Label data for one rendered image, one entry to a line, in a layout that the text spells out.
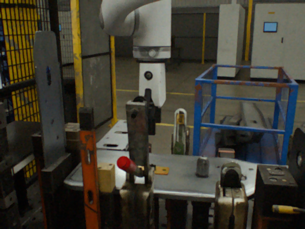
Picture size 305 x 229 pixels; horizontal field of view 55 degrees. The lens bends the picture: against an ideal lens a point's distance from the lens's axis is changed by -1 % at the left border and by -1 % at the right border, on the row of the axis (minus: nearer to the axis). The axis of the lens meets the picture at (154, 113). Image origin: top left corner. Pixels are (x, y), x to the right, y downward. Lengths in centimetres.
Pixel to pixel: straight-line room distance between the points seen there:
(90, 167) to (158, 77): 23
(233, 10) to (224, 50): 105
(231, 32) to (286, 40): 141
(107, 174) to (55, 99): 29
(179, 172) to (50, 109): 37
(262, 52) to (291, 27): 90
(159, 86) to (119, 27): 15
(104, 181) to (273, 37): 802
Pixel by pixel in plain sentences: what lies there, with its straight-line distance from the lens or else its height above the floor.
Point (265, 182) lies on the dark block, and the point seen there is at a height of 112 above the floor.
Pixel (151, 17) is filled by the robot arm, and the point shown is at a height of 137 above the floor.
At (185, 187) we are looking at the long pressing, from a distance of 69.
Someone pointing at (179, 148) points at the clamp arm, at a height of 101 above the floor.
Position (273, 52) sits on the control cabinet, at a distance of 851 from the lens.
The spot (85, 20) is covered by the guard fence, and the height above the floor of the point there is 145.
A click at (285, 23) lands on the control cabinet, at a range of 852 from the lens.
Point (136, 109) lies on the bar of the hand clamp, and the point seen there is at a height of 121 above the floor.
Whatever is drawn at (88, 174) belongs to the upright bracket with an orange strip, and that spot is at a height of 106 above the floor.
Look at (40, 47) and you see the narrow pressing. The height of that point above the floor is 130.
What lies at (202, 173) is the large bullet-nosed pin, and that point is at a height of 101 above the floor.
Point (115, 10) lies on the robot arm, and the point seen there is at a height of 138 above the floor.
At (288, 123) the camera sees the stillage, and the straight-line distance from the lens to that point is 257.
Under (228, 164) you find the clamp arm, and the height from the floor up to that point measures 111.
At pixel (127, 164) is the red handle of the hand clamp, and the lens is 47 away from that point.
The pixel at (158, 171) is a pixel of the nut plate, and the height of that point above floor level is 100.
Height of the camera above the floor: 134
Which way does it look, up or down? 16 degrees down
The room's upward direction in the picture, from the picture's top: straight up
